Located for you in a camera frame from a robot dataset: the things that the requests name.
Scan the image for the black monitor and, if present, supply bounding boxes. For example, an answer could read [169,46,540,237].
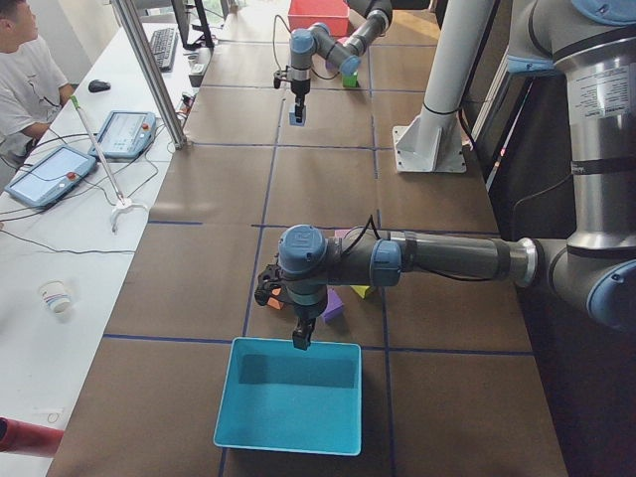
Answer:
[171,0,215,51]

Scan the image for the black computer mouse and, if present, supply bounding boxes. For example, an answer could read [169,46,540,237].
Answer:
[87,79,111,93]

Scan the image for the teach pendant near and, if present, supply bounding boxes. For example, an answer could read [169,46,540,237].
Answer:
[4,145,96,209]

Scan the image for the green block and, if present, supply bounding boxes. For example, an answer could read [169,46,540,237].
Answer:
[341,72,360,88]

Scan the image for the aluminium frame post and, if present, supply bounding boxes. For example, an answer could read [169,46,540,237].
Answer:
[111,0,188,150]

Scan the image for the pink tray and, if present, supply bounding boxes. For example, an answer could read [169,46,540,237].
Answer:
[287,0,350,38]

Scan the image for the light blue block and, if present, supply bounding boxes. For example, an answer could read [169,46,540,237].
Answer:
[288,104,306,127]

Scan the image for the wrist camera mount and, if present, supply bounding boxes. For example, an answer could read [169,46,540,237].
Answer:
[253,264,288,306]
[273,68,290,89]

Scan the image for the teach pendant far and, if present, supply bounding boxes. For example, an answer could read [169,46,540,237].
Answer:
[96,110,157,162]

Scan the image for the black keyboard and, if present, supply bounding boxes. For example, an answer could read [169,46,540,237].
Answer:
[149,28,177,72]

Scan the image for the paper cup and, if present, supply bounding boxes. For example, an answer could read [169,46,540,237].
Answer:
[38,280,72,314]

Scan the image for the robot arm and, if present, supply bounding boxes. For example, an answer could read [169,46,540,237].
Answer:
[254,1,635,353]
[277,1,393,126]

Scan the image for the teal bin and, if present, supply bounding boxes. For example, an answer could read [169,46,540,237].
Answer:
[214,337,363,456]

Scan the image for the yellow block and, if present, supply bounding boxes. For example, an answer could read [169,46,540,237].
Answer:
[351,285,376,299]

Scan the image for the teach pendant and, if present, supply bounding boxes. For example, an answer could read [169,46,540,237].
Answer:
[4,145,96,209]
[96,110,157,162]

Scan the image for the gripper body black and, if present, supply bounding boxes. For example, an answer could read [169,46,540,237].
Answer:
[289,292,323,321]
[290,79,311,95]

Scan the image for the seated person white shirt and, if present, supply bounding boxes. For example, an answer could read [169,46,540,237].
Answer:
[1,1,74,164]

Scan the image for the orange block left side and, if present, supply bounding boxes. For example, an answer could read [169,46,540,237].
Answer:
[267,297,285,310]

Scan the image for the red cylinder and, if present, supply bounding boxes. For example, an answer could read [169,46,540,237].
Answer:
[1,417,65,458]

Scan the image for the purple block left side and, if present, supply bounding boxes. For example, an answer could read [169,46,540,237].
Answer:
[322,288,345,323]

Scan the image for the white pedestal column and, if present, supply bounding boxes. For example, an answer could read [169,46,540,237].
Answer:
[393,0,495,173]

